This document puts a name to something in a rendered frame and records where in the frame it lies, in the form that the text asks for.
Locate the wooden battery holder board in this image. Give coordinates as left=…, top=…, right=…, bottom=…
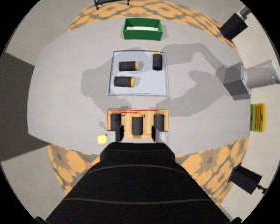
left=98, top=109, right=168, bottom=143

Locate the green open-top box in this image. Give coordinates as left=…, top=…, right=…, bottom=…
left=123, top=18, right=163, bottom=41

